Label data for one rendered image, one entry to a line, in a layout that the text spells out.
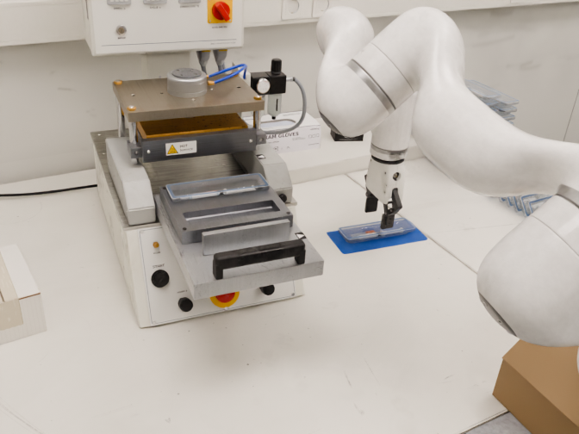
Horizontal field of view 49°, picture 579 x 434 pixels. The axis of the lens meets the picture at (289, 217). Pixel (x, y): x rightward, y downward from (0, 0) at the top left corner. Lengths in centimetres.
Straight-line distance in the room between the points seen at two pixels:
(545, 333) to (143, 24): 101
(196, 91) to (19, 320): 54
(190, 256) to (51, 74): 83
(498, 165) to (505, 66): 184
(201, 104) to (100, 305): 44
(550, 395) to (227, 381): 52
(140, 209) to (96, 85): 65
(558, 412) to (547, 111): 196
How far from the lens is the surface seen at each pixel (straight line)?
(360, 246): 151
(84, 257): 147
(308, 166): 176
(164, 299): 124
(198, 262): 104
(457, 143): 81
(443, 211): 172
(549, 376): 112
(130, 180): 122
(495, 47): 254
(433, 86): 87
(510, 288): 71
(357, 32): 104
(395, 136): 140
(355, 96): 93
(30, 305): 124
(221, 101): 129
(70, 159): 184
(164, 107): 125
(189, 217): 113
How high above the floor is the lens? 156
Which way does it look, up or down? 30 degrees down
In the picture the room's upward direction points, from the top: 4 degrees clockwise
